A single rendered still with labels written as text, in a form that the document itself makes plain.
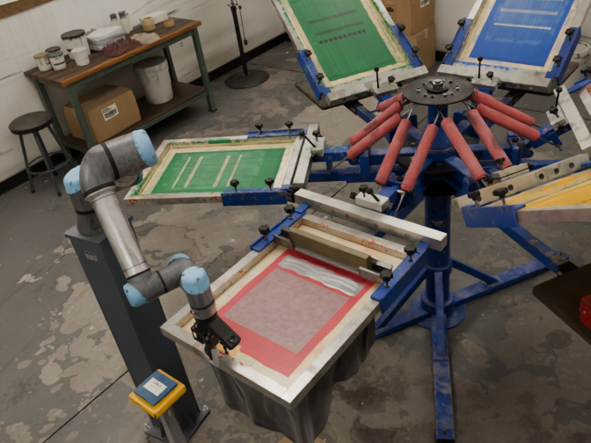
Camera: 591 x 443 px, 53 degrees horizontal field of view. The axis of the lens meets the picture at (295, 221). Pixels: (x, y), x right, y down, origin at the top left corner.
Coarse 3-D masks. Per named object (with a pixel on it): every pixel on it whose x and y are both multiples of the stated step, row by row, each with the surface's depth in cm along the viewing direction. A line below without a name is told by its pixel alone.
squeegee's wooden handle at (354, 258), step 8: (296, 232) 226; (304, 232) 225; (296, 240) 228; (304, 240) 225; (312, 240) 222; (320, 240) 220; (328, 240) 219; (304, 248) 227; (312, 248) 224; (320, 248) 221; (328, 248) 218; (336, 248) 215; (344, 248) 214; (328, 256) 221; (336, 256) 217; (344, 256) 214; (352, 256) 212; (360, 256) 209; (368, 256) 209; (344, 264) 217; (352, 264) 214; (360, 264) 211; (368, 264) 210
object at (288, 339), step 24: (312, 288) 214; (336, 288) 213; (288, 312) 206; (312, 312) 205; (336, 312) 203; (264, 336) 198; (288, 336) 197; (312, 336) 196; (264, 360) 190; (288, 360) 188
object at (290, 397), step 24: (312, 216) 246; (360, 240) 230; (384, 240) 226; (240, 264) 226; (216, 288) 216; (360, 312) 197; (168, 336) 203; (192, 336) 198; (336, 336) 189; (264, 384) 177; (312, 384) 178; (288, 408) 173
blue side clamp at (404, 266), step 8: (408, 256) 215; (416, 256) 214; (424, 256) 215; (400, 264) 212; (408, 264) 211; (416, 264) 212; (424, 264) 217; (400, 272) 208; (408, 272) 208; (416, 272) 214; (392, 280) 205; (400, 280) 205; (408, 280) 210; (376, 288) 203; (384, 288) 203; (392, 288) 202; (400, 288) 207; (376, 296) 200; (384, 296) 198; (392, 296) 203; (384, 304) 200
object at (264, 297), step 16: (304, 256) 231; (272, 272) 225; (288, 272) 224; (256, 288) 219; (272, 288) 218; (288, 288) 216; (240, 304) 213; (256, 304) 212; (272, 304) 211; (224, 320) 207; (240, 320) 206; (256, 320) 205; (240, 336) 200
